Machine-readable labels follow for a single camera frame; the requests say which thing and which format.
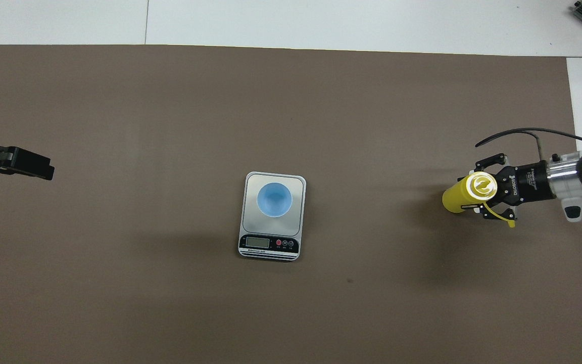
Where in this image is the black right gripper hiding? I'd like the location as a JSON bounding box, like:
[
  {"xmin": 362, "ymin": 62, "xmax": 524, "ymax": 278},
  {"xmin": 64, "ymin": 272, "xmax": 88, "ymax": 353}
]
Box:
[{"xmin": 474, "ymin": 153, "xmax": 554, "ymax": 221}]

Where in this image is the yellow squeeze bottle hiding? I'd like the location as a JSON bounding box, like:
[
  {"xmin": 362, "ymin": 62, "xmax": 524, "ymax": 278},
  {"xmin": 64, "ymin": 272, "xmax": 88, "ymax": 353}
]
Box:
[{"xmin": 442, "ymin": 171, "xmax": 516, "ymax": 228}]

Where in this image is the light blue plastic cup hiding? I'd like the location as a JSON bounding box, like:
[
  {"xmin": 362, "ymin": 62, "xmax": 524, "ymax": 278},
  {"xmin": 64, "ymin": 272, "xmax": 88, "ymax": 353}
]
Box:
[{"xmin": 257, "ymin": 183, "xmax": 293, "ymax": 218}]

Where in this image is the silver digital kitchen scale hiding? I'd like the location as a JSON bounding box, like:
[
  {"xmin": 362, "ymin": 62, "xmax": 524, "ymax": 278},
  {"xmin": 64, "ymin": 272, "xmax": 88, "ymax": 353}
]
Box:
[{"xmin": 238, "ymin": 171, "xmax": 307, "ymax": 262}]

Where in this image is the brown table mat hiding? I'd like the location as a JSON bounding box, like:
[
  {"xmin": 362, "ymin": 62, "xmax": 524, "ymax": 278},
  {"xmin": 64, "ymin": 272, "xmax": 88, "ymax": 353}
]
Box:
[{"xmin": 0, "ymin": 44, "xmax": 582, "ymax": 364}]

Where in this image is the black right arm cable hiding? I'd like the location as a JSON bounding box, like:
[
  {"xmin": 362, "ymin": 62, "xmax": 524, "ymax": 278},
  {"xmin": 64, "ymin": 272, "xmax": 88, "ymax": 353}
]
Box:
[{"xmin": 475, "ymin": 128, "xmax": 582, "ymax": 162}]

